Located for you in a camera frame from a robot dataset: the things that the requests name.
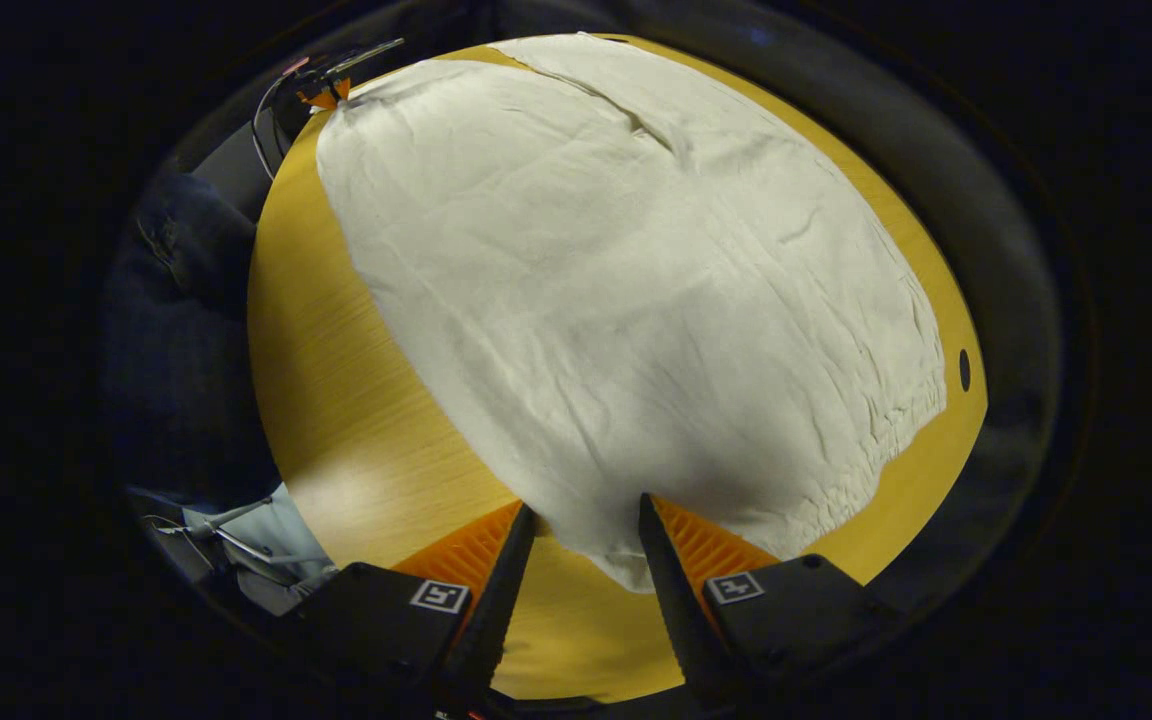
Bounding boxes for light blue cloth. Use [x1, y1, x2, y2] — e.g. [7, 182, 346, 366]
[181, 483, 339, 593]

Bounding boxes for white jeans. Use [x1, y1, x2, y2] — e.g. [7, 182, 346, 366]
[314, 32, 949, 593]

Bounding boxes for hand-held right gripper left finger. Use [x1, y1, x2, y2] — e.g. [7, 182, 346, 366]
[286, 500, 539, 719]

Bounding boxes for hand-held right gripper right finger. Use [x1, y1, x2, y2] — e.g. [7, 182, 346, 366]
[638, 492, 902, 709]

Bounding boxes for grey cable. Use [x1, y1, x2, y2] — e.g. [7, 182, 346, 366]
[136, 497, 309, 586]

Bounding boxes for person's dark blue clothing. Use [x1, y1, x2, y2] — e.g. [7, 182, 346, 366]
[101, 170, 282, 506]

